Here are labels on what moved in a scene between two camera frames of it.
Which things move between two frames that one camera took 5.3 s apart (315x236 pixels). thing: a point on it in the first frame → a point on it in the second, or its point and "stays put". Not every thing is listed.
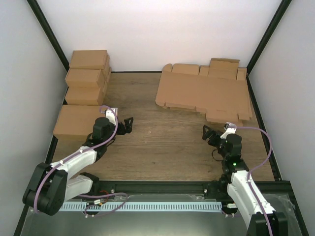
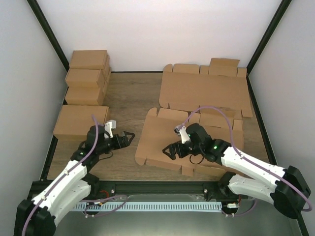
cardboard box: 220,90 → 157,133
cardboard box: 88,59 stays put
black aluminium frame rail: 178,188 stays put
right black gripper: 216,134 → 173,147
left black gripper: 128,130 → 126,143
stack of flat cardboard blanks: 228,95 stays put
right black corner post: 282,10 stays put
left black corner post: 48,33 stays put
